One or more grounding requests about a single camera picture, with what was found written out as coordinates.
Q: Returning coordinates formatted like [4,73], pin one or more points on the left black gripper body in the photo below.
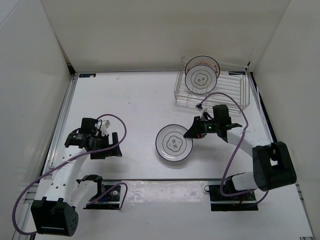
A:
[100,142]

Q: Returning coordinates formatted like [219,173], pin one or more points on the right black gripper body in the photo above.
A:
[208,127]

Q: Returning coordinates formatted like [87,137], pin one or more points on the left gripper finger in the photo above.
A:
[115,152]
[115,139]

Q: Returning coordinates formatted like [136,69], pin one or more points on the white green-rimmed plate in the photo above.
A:
[201,79]
[171,145]

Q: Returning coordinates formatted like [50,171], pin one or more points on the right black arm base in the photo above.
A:
[239,203]

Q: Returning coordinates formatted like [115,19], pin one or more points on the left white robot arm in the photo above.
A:
[57,212]

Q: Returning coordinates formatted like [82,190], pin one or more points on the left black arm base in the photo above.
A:
[108,196]

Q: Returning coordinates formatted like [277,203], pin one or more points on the blue table label sticker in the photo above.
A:
[87,75]

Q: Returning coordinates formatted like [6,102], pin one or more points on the orange sunburst pattern plate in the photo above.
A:
[203,60]

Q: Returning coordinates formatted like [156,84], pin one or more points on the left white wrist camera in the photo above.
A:
[103,128]

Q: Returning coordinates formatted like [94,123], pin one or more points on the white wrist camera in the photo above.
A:
[202,110]
[103,128]

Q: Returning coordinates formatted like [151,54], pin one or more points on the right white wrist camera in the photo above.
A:
[202,110]

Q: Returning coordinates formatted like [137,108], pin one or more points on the metal wire dish rack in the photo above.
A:
[232,89]

